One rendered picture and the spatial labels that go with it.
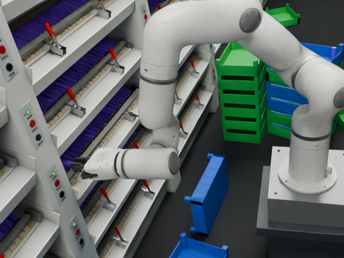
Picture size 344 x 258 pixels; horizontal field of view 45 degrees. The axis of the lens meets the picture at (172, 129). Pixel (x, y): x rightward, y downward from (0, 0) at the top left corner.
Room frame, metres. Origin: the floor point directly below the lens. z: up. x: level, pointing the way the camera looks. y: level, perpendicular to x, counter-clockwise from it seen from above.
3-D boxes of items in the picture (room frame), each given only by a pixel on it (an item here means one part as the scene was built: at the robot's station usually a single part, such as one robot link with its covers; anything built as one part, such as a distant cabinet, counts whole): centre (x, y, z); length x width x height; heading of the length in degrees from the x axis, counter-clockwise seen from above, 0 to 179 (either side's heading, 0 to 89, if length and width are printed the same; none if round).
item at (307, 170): (1.03, -0.42, 0.48); 0.19 x 0.19 x 0.18
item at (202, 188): (1.33, -0.10, 0.10); 0.30 x 0.08 x 0.20; 151
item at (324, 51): (1.78, -0.68, 0.44); 0.30 x 0.20 x 0.08; 44
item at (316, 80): (1.00, -0.44, 0.69); 0.19 x 0.12 x 0.24; 15
